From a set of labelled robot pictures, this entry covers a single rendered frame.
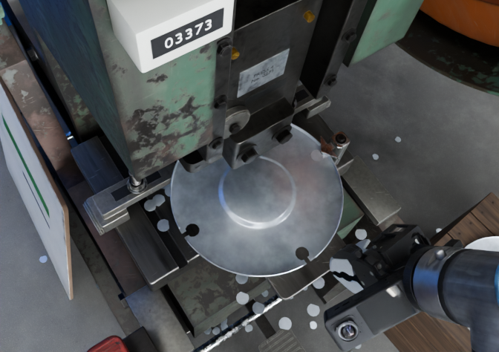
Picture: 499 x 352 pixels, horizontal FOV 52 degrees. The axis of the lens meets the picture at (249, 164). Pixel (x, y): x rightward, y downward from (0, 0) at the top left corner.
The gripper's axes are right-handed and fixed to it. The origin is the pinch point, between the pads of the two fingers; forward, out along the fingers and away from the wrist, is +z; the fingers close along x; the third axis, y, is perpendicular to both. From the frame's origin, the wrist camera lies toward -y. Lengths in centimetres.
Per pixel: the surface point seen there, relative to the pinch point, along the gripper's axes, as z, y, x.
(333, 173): 13.2, 14.3, 8.3
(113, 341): 14.5, -30.1, 6.5
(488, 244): 40, 56, -37
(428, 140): 87, 90, -19
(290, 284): 9.0, -3.8, -1.1
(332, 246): 9.4, 5.6, -0.5
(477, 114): 86, 114, -22
